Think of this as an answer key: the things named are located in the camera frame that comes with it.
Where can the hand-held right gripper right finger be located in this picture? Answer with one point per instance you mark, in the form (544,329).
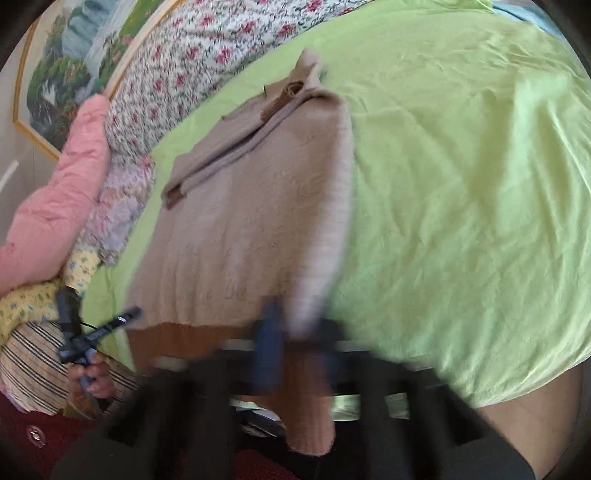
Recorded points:
(330,355)

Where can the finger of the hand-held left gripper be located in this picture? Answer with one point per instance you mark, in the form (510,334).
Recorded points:
(68,309)
(117,322)

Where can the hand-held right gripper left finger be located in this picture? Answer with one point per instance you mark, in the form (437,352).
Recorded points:
(268,350)

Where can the beige knit sweater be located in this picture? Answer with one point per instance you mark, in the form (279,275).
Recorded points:
(258,207)

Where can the person's left hand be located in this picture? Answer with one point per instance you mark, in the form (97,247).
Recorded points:
(99,376)

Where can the yellow printed cloth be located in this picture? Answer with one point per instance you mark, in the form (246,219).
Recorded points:
(27,304)

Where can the striped cloth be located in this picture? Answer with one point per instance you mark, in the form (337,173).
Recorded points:
(32,364)

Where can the pink quilted pillow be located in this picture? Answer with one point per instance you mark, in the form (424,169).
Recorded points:
(55,198)

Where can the dark red cloth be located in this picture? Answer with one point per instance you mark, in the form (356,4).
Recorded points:
(27,452)

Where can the pastel floral pillow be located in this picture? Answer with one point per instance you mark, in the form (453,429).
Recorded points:
(121,203)

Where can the light green bed sheet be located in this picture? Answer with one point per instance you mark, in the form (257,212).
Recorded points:
(461,184)

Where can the framed landscape painting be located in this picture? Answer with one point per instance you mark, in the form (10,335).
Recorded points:
(60,69)

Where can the white red floral quilt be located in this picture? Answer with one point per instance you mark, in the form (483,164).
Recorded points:
(194,60)

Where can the light blue cloth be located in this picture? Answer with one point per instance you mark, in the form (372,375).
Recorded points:
(531,14)

